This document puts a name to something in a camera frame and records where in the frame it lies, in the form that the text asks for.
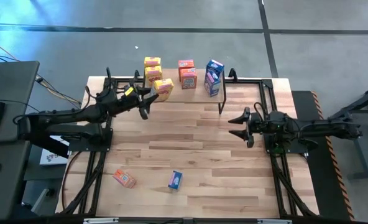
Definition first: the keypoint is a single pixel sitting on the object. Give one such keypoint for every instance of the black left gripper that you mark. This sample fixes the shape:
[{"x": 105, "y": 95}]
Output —
[{"x": 130, "y": 98}]

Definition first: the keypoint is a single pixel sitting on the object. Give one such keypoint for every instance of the yellow Corn Pops box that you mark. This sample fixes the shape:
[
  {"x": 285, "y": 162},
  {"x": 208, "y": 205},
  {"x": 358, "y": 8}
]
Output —
[
  {"x": 163, "y": 89},
  {"x": 153, "y": 75},
  {"x": 152, "y": 61}
]

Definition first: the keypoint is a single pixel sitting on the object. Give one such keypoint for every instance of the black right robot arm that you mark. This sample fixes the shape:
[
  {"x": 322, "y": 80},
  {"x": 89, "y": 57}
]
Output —
[{"x": 324, "y": 127}]

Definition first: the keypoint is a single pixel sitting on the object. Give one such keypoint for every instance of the black hazard-striped floor mat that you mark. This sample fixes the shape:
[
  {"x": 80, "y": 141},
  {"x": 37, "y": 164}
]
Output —
[{"x": 305, "y": 186}]

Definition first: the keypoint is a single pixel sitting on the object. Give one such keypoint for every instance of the white cardboard box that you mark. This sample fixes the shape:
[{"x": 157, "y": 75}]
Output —
[{"x": 52, "y": 157}]

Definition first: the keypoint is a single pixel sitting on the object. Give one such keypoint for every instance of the silver aluminium extrusion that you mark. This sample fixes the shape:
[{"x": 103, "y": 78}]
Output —
[
  {"x": 274, "y": 221},
  {"x": 100, "y": 220}
]

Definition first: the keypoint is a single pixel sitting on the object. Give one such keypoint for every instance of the orange Mini Wheats box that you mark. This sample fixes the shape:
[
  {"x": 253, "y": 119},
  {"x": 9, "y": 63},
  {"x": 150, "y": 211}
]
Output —
[
  {"x": 189, "y": 79},
  {"x": 186, "y": 63},
  {"x": 124, "y": 178}
]

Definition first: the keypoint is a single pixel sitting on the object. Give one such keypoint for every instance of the black aluminium rig frame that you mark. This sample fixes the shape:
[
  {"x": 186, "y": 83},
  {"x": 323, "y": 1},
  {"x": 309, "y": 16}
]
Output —
[{"x": 270, "y": 93}]

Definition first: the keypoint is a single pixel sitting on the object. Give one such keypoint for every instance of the wooden shelf with black frame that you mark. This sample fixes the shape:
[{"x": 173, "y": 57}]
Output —
[{"x": 184, "y": 96}]

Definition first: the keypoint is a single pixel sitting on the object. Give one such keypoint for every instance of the blue Frosted Flakes box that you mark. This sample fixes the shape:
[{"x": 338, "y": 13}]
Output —
[
  {"x": 212, "y": 83},
  {"x": 175, "y": 180},
  {"x": 215, "y": 65}
]

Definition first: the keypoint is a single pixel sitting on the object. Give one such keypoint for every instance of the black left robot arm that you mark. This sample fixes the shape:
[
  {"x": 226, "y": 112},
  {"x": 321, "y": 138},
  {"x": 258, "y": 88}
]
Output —
[{"x": 66, "y": 116}]

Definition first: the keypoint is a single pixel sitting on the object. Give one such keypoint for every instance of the dark grey desk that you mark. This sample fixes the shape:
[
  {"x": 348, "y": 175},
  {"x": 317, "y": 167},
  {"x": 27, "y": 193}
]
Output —
[{"x": 13, "y": 93}]

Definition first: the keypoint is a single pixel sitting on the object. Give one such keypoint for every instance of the black desk frame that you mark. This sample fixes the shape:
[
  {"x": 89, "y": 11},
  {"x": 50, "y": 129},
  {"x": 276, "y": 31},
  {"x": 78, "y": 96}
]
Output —
[{"x": 358, "y": 104}]

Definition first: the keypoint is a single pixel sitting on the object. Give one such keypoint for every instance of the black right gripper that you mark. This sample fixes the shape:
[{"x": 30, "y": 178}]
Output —
[{"x": 258, "y": 124}]

